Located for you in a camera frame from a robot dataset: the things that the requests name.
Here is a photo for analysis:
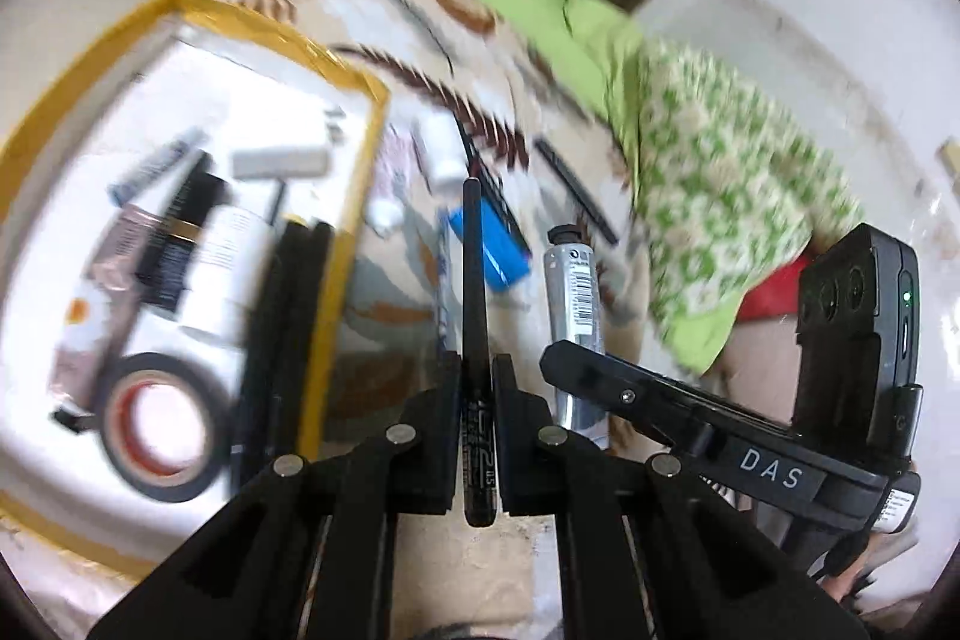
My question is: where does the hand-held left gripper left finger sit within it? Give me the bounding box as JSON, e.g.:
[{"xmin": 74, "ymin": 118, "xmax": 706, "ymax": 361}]
[{"xmin": 86, "ymin": 351, "xmax": 462, "ymax": 640}]

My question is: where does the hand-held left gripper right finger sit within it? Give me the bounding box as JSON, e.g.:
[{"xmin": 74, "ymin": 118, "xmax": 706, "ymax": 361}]
[{"xmin": 493, "ymin": 353, "xmax": 871, "ymax": 640}]

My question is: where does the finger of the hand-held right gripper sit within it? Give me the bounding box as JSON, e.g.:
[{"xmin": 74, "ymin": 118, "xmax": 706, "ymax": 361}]
[{"xmin": 539, "ymin": 340, "xmax": 721, "ymax": 455}]

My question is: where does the silver tube with black cap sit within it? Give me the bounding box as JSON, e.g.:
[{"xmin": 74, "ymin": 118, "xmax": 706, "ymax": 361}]
[{"xmin": 543, "ymin": 223, "xmax": 613, "ymax": 451}]

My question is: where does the black tapered eyeliner pen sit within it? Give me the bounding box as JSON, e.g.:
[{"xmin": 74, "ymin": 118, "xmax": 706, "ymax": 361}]
[{"xmin": 460, "ymin": 178, "xmax": 501, "ymax": 530}]

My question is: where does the small white bottle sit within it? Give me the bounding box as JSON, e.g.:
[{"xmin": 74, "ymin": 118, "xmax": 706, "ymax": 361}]
[{"xmin": 178, "ymin": 207, "xmax": 276, "ymax": 342}]

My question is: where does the white charger adapter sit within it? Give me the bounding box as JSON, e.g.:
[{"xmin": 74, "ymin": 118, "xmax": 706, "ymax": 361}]
[{"xmin": 229, "ymin": 107, "xmax": 347, "ymax": 181}]

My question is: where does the black mascara with gold band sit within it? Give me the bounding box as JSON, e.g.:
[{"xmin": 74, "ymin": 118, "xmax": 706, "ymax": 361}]
[{"xmin": 138, "ymin": 151, "xmax": 231, "ymax": 320}]

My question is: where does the white tray with yellow tape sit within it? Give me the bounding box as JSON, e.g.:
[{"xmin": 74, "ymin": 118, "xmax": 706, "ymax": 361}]
[{"xmin": 0, "ymin": 0, "xmax": 392, "ymax": 582}]

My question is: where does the red cloth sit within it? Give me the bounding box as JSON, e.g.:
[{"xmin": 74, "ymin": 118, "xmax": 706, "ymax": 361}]
[{"xmin": 738, "ymin": 260, "xmax": 816, "ymax": 320}]

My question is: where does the leaf print blanket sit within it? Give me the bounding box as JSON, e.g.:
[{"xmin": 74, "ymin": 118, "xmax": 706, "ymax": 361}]
[{"xmin": 0, "ymin": 0, "xmax": 676, "ymax": 640}]

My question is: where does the clear pen with blue print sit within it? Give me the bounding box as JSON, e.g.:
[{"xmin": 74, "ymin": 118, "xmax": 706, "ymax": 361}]
[{"xmin": 433, "ymin": 218, "xmax": 456, "ymax": 352}]

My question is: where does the green patterned cloth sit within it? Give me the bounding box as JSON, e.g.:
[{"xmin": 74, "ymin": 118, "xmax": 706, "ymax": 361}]
[{"xmin": 606, "ymin": 38, "xmax": 865, "ymax": 380}]

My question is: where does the slim black stick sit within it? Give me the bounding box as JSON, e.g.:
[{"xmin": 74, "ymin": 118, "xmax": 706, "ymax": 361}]
[{"xmin": 533, "ymin": 137, "xmax": 620, "ymax": 247}]

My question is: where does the black marker with yellow ends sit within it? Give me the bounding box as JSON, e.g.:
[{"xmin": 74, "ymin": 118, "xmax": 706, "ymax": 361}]
[{"xmin": 231, "ymin": 218, "xmax": 310, "ymax": 492}]

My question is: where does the thin black pen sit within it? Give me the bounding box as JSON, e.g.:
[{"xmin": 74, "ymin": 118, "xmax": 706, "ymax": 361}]
[{"xmin": 459, "ymin": 119, "xmax": 527, "ymax": 236}]

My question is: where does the white tube with pink print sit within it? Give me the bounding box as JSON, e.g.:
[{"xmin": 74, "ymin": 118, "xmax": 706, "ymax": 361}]
[{"xmin": 366, "ymin": 136, "xmax": 411, "ymax": 238}]

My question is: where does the large white bottle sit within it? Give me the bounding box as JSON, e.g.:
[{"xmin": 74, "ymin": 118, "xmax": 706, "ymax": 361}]
[{"xmin": 415, "ymin": 113, "xmax": 467, "ymax": 189}]

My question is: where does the black tape roll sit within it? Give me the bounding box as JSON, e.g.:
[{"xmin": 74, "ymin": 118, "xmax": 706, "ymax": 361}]
[{"xmin": 96, "ymin": 353, "xmax": 230, "ymax": 504}]

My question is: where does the pink brown cream tube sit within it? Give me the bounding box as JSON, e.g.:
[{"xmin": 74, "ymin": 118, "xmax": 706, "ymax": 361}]
[{"xmin": 48, "ymin": 203, "xmax": 163, "ymax": 432}]

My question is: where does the light green cloth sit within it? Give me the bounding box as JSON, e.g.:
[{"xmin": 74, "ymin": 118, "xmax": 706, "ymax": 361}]
[{"xmin": 475, "ymin": 0, "xmax": 640, "ymax": 120}]

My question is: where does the blue grey stick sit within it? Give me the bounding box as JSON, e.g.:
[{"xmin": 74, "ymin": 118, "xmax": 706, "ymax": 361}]
[{"xmin": 107, "ymin": 128, "xmax": 212, "ymax": 208}]

